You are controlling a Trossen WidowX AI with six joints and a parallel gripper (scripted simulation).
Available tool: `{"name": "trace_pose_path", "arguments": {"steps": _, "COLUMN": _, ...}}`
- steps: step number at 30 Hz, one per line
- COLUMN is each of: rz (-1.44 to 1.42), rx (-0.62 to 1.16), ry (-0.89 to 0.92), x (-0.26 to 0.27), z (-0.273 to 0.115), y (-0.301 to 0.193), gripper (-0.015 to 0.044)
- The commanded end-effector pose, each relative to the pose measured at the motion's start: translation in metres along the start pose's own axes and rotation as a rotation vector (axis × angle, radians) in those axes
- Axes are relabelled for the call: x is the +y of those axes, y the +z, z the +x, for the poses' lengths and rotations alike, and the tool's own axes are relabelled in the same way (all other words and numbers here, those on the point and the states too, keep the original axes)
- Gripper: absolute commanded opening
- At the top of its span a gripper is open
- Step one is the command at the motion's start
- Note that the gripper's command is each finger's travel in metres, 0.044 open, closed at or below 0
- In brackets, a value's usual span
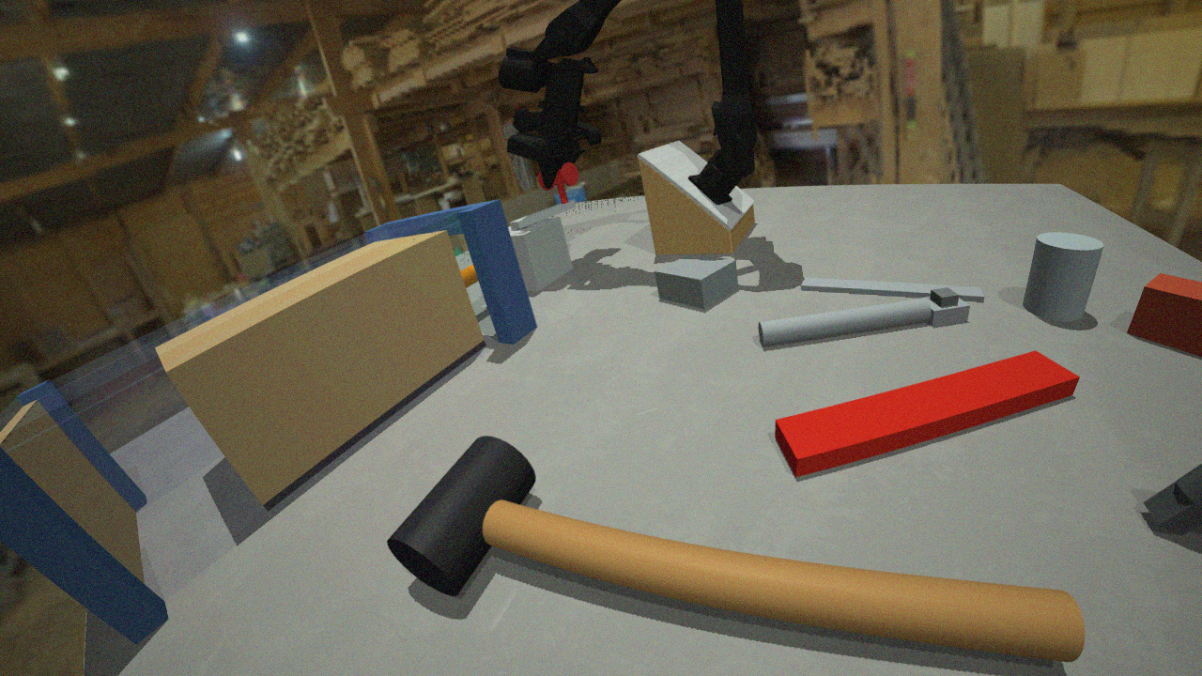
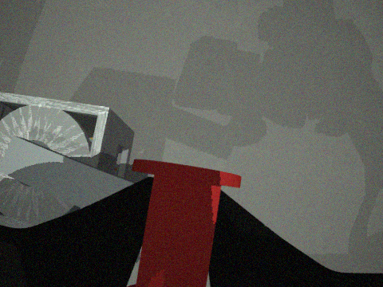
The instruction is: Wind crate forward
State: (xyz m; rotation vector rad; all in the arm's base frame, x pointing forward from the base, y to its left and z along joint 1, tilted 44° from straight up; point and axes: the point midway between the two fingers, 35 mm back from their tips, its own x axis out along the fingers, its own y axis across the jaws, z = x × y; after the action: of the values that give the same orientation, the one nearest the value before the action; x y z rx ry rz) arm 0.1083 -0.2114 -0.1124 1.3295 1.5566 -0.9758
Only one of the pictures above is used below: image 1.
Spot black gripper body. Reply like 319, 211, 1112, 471
507, 96, 602, 161

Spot mallet with black head and wooden handle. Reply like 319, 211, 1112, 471
387, 435, 1085, 663

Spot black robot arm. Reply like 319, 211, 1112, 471
499, 0, 757, 204

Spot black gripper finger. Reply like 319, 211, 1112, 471
558, 146, 585, 168
538, 153, 563, 189

